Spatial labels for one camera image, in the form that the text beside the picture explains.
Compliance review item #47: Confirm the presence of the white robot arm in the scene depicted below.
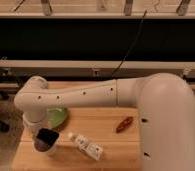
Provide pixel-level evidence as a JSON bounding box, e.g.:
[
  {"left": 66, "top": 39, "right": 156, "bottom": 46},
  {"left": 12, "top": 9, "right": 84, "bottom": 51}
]
[{"left": 14, "top": 73, "right": 195, "bottom": 171}]

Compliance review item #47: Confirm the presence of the green ceramic bowl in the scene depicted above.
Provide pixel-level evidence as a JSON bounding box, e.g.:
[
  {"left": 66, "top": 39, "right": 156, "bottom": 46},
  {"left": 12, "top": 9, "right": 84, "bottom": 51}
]
[{"left": 47, "top": 108, "right": 68, "bottom": 129}]

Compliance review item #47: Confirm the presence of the white plastic bottle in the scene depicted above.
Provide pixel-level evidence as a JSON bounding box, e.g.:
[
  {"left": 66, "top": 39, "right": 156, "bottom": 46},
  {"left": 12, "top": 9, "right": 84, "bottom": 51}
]
[{"left": 68, "top": 132, "right": 103, "bottom": 161}]

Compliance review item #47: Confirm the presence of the black hanging cable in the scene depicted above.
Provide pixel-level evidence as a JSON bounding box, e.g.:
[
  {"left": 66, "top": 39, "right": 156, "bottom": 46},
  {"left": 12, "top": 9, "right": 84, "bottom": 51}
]
[{"left": 110, "top": 9, "right": 148, "bottom": 77}]

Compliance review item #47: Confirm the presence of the white ceramic cup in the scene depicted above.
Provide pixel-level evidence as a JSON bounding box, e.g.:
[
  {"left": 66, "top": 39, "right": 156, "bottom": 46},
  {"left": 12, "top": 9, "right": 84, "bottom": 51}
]
[{"left": 34, "top": 137, "right": 54, "bottom": 155}]

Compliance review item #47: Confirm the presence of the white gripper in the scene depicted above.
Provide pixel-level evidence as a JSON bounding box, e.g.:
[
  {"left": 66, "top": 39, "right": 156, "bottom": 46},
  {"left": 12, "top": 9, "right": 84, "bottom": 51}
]
[{"left": 23, "top": 113, "right": 59, "bottom": 147}]

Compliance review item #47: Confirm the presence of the red chili pepper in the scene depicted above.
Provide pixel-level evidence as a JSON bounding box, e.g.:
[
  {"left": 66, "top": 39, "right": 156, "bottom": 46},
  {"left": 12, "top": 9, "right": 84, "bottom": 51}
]
[{"left": 116, "top": 117, "right": 133, "bottom": 133}]

